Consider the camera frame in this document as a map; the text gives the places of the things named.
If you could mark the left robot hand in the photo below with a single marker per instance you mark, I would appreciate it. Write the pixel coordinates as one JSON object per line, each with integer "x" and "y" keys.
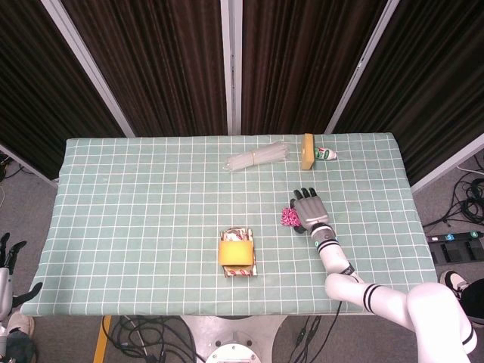
{"x": 4, "y": 287}

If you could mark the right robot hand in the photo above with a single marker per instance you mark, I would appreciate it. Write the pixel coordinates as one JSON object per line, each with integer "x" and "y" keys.
{"x": 312, "y": 211}

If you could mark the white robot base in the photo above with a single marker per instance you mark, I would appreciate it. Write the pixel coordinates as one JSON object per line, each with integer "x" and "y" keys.
{"x": 230, "y": 336}

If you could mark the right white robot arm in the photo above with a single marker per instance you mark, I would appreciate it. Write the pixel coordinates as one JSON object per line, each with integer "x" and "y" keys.
{"x": 378, "y": 296}

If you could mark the small white bottle green label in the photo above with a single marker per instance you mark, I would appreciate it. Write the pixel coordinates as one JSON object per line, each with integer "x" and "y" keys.
{"x": 326, "y": 153}

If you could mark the wooden block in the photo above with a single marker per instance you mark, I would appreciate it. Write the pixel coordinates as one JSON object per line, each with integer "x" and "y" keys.
{"x": 308, "y": 151}

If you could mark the bundle of clear plastic sticks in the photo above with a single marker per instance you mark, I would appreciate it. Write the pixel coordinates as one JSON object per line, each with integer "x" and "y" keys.
{"x": 257, "y": 157}

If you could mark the foil snack packet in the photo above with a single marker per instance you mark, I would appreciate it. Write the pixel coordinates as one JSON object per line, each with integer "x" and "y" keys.
{"x": 236, "y": 234}

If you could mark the flat yellow sponge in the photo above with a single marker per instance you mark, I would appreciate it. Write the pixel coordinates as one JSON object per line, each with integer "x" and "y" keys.
{"x": 235, "y": 252}

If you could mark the yellow floor tape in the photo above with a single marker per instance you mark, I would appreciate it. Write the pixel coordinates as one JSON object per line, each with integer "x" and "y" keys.
{"x": 102, "y": 340}

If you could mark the green checked tablecloth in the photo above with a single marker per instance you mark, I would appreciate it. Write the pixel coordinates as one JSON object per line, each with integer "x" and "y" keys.
{"x": 132, "y": 227}

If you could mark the dark brown curtain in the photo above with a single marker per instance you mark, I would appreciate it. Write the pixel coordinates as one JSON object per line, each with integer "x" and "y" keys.
{"x": 435, "y": 87}
{"x": 34, "y": 94}
{"x": 159, "y": 64}
{"x": 302, "y": 64}

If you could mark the white and black shoe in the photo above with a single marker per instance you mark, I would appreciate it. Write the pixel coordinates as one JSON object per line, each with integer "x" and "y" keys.
{"x": 452, "y": 281}

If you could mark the black trouser leg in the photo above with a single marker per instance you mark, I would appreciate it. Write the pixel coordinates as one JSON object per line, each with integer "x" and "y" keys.
{"x": 474, "y": 302}

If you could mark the white partition post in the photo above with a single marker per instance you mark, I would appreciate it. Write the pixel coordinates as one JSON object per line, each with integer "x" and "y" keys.
{"x": 87, "y": 72}
{"x": 231, "y": 64}
{"x": 363, "y": 68}

